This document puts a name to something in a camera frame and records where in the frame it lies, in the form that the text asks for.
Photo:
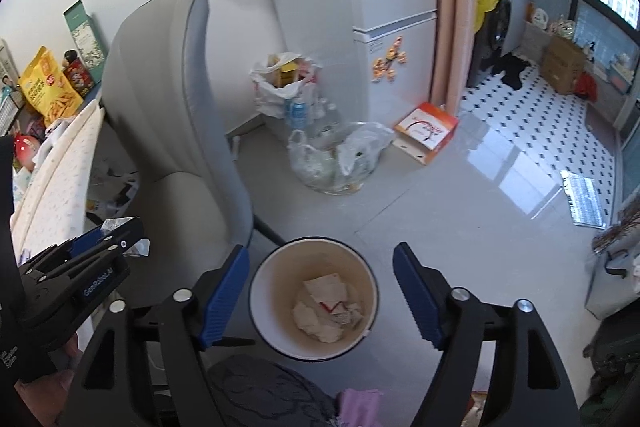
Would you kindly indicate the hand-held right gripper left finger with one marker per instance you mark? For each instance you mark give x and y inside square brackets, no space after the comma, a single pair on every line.
[225,297]

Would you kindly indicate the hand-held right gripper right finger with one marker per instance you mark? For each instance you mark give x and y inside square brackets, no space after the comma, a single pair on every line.
[417,297]

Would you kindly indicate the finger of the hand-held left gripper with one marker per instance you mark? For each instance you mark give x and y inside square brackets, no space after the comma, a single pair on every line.
[130,232]
[90,239]

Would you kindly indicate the white torn wrapper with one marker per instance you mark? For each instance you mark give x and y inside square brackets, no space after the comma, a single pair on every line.
[116,224]

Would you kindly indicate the white round waste bin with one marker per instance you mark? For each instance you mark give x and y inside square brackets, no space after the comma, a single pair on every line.
[265,307]

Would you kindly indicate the printed paper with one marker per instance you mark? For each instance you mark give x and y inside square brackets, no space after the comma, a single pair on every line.
[351,315]

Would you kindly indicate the white tissue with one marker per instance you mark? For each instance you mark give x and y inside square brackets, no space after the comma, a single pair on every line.
[315,323]

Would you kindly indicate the person's left hand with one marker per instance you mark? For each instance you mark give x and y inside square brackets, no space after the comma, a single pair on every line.
[50,392]

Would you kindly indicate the dark patterned cloth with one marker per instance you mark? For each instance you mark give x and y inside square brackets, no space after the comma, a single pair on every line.
[270,392]

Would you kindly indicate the red and white vase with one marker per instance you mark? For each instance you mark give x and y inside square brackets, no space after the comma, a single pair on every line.
[27,149]

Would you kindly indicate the purple cloth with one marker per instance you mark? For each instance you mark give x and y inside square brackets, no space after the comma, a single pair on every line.
[360,409]

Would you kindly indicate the grey upholstered chair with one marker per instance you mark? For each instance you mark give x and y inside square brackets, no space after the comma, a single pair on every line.
[165,107]

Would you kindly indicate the clear plastic bag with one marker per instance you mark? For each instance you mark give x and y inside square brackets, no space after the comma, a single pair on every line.
[340,167]

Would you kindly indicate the yellow snack bag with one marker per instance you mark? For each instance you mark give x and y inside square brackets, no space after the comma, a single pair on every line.
[47,92]

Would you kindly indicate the red snack packet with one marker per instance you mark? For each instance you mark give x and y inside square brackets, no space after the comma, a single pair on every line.
[79,78]

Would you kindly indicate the orange and white box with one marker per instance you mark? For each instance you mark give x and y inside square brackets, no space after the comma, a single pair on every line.
[425,132]

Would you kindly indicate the white paper carrier bag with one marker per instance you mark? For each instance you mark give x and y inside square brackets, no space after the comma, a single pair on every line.
[6,82]

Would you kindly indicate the white plastic bag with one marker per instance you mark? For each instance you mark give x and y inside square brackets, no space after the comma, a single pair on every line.
[270,99]

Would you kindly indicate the silver foil mat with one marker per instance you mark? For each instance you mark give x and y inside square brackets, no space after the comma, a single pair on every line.
[584,199]

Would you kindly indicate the blue label plastic bottle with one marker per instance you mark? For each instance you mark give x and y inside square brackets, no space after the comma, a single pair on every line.
[297,113]

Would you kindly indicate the clear plastic bottle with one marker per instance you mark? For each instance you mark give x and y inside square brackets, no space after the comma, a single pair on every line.
[327,117]

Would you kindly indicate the tall green box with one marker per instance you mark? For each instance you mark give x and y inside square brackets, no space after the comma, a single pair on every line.
[85,34]

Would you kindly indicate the dark green bag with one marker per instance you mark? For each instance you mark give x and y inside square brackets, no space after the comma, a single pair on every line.
[615,382]

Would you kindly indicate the orange figures magnet cluster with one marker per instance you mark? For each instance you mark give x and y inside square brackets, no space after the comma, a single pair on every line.
[389,59]

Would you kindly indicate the black clothing on floor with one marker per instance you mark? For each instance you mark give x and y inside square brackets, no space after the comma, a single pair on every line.
[512,72]

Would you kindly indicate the red bag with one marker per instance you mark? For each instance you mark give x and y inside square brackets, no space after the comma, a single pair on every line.
[586,88]

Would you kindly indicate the large brown cardboard box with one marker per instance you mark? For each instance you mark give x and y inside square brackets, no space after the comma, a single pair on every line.
[565,64]

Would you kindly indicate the dark washing machine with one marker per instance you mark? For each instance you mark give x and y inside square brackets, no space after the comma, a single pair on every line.
[497,22]

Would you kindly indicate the pink curtain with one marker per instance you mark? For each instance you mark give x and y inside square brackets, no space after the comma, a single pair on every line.
[452,7]

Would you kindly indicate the yellow plastic bag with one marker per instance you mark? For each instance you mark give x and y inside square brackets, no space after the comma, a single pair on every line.
[487,4]

